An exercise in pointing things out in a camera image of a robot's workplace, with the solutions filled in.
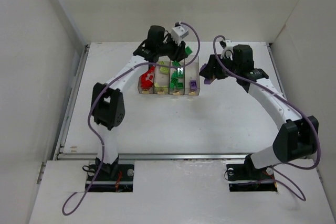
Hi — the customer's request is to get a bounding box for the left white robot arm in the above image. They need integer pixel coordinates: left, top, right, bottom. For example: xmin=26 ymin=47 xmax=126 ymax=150
xmin=88 ymin=23 xmax=189 ymax=180

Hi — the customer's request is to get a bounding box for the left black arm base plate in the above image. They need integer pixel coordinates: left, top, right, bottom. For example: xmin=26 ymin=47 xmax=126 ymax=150
xmin=82 ymin=164 xmax=134 ymax=193

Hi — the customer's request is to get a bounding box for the purple green flower lego figure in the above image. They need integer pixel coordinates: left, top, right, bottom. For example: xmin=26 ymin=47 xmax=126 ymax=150
xmin=199 ymin=63 xmax=216 ymax=85

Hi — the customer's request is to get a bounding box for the dark green lego cluster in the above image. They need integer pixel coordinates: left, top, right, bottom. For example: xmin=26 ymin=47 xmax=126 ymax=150
xmin=169 ymin=61 xmax=184 ymax=89

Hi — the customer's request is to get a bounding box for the clear bin for light green legos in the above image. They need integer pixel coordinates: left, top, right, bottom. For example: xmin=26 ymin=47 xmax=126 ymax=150
xmin=154 ymin=66 xmax=170 ymax=94

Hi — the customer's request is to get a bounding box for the clear bin for red legos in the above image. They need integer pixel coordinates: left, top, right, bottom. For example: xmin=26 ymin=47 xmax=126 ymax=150
xmin=138 ymin=66 xmax=155 ymax=94

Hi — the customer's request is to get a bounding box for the green sloped lego brick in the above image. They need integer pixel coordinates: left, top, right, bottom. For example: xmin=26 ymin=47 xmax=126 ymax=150
xmin=185 ymin=46 xmax=193 ymax=56

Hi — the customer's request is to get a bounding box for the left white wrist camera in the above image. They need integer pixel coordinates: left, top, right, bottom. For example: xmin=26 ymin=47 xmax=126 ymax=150
xmin=170 ymin=26 xmax=189 ymax=45

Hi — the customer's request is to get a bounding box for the clear bin for purple legos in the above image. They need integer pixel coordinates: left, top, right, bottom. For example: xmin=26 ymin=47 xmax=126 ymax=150
xmin=184 ymin=57 xmax=201 ymax=95

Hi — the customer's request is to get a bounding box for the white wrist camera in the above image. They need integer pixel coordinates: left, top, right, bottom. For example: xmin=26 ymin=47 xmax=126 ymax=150
xmin=219 ymin=40 xmax=234 ymax=59
xmin=170 ymin=26 xmax=189 ymax=45

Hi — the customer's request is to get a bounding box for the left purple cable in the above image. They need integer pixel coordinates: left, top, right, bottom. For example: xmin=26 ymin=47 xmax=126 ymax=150
xmin=62 ymin=22 xmax=201 ymax=216

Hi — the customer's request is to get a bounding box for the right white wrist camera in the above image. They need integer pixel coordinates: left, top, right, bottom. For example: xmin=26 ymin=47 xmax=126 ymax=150
xmin=219 ymin=40 xmax=234 ymax=59

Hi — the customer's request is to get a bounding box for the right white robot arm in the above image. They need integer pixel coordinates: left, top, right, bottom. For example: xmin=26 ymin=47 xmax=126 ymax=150
xmin=199 ymin=41 xmax=320 ymax=181

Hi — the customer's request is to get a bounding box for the red lego brick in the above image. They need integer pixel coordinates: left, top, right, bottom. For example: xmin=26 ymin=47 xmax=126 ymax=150
xmin=140 ymin=66 xmax=155 ymax=89

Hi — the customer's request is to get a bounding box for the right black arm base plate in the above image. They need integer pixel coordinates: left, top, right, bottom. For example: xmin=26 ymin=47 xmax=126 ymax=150
xmin=224 ymin=163 xmax=278 ymax=192

